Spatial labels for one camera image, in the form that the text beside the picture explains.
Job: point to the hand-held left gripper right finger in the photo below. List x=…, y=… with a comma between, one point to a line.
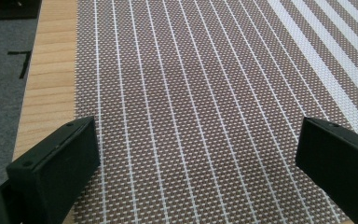
x=338, y=161

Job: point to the black equipment base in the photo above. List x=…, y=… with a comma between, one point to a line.
x=11, y=9

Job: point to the brown white-striped woven placemat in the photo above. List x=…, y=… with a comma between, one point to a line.
x=199, y=93

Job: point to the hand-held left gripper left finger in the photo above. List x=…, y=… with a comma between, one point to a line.
x=56, y=168

